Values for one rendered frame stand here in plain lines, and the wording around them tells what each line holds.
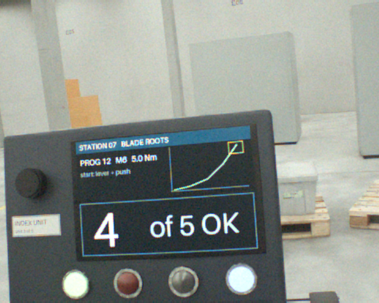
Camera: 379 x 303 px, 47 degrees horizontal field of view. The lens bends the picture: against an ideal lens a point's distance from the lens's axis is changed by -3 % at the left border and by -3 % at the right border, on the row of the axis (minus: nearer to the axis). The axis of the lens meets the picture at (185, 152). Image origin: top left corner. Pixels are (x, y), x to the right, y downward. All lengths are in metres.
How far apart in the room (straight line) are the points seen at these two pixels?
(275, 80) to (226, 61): 0.94
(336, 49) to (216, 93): 5.58
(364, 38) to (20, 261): 6.01
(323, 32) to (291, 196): 9.67
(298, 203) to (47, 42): 4.22
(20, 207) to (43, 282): 0.07
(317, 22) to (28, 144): 12.64
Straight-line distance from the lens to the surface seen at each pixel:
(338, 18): 12.98
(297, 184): 3.57
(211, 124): 0.39
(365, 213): 3.72
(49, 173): 0.43
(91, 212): 0.42
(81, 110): 8.47
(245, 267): 0.39
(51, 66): 6.46
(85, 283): 0.42
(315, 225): 3.56
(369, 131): 6.35
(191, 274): 0.39
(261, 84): 7.93
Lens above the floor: 1.29
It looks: 9 degrees down
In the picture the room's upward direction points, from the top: 6 degrees counter-clockwise
